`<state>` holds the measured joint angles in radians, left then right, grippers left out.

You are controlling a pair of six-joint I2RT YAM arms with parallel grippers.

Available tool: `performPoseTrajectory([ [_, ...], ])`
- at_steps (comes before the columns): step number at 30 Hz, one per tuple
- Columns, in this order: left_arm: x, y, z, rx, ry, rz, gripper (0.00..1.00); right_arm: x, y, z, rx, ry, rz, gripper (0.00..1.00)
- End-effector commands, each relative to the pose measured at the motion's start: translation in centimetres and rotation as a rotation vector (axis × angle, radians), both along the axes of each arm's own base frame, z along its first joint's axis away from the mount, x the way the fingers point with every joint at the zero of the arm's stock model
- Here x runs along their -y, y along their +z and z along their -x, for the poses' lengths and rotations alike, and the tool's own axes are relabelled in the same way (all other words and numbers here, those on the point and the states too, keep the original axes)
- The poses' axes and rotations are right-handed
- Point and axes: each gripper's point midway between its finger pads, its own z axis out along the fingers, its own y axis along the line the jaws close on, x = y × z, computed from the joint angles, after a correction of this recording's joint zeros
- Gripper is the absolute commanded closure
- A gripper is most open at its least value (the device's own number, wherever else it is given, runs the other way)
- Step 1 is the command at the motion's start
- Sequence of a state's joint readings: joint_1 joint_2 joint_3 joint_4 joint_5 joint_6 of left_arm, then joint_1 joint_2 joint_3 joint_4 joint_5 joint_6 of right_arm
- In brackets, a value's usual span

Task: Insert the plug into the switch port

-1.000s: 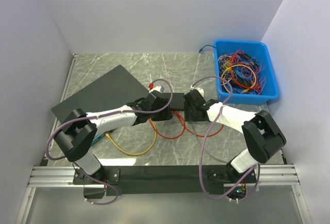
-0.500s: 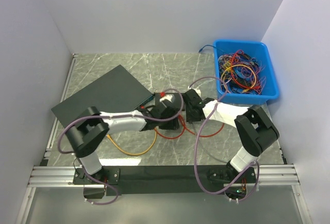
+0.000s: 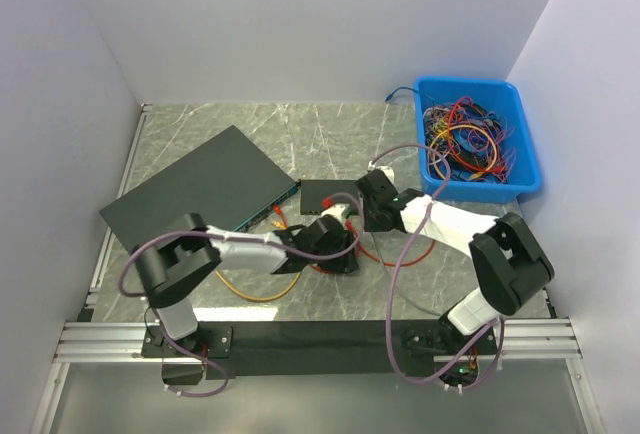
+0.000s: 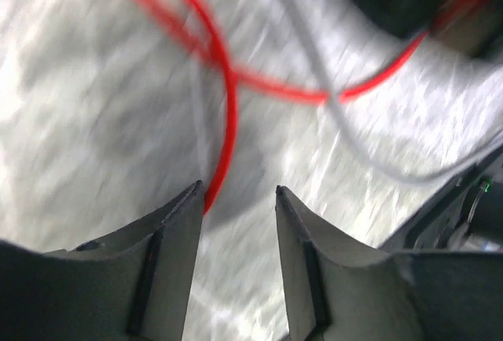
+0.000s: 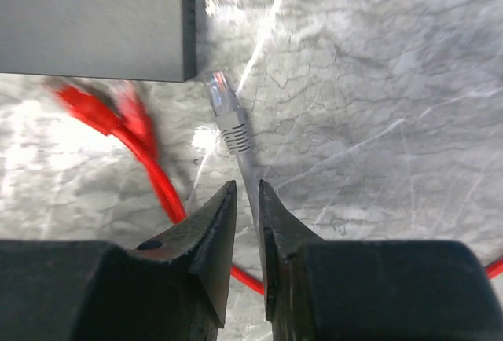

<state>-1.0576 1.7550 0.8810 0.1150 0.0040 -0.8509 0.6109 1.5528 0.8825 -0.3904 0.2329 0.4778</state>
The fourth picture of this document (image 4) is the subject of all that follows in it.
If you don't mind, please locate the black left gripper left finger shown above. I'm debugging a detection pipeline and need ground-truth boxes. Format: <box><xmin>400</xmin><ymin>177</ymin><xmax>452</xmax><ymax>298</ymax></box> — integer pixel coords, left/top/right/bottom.
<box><xmin>1</xmin><ymin>181</ymin><xmax>204</xmax><ymax>340</ymax></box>

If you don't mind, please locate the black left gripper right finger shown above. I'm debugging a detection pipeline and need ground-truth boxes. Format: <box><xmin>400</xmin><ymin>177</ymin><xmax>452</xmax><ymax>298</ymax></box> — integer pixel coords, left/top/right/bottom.
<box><xmin>275</xmin><ymin>186</ymin><xmax>502</xmax><ymax>340</ymax></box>

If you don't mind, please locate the red ethernet patch cable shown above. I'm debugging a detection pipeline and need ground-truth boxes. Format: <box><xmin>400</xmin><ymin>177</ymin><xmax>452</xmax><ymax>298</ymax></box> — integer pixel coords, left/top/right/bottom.
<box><xmin>94</xmin><ymin>0</ymin><xmax>429</xmax><ymax>216</ymax></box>

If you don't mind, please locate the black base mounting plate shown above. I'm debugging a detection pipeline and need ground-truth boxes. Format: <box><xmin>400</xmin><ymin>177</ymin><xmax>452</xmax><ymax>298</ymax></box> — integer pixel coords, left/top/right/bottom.
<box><xmin>380</xmin><ymin>148</ymin><xmax>502</xmax><ymax>253</ymax></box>

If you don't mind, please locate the grey ethernet patch cable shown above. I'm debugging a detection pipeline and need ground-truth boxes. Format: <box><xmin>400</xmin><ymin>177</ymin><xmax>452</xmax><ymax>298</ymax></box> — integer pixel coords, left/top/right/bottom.
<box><xmin>188</xmin><ymin>0</ymin><xmax>503</xmax><ymax>185</ymax></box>

